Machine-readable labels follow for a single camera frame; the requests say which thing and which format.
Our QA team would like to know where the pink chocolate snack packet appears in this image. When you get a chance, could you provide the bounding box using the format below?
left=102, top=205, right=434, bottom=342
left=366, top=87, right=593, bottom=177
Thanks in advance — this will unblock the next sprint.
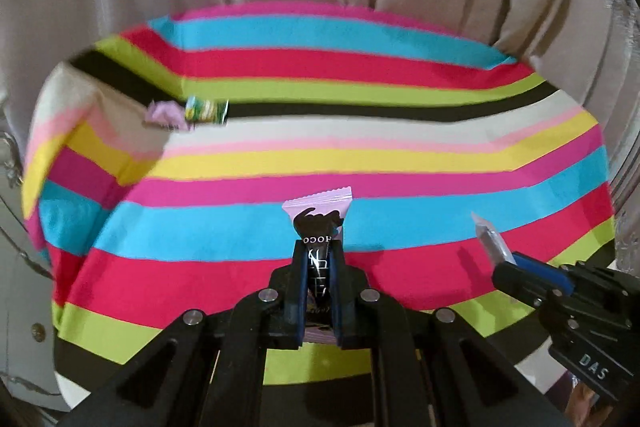
left=282, top=186, right=352, bottom=345

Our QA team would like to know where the striped colourful blanket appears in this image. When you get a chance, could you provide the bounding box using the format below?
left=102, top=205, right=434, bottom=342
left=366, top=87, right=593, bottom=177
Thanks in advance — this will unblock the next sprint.
left=23, top=3, right=614, bottom=403

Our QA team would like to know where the silver white cabinet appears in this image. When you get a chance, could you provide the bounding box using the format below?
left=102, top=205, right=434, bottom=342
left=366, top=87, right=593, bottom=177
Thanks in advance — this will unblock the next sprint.
left=1, top=131, right=68, bottom=413

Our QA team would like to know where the person's right hand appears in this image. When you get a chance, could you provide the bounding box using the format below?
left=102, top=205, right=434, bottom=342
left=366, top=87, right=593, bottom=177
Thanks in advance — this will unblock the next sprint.
left=565, top=383, right=613, bottom=427

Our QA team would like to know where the clear cookie packet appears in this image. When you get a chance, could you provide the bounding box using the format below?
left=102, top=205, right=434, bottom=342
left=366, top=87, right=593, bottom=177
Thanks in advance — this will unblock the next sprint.
left=471, top=212, right=515, bottom=265

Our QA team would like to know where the green candy packet far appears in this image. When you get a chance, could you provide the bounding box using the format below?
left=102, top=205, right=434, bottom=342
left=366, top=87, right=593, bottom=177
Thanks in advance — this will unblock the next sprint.
left=184, top=96, right=229, bottom=124

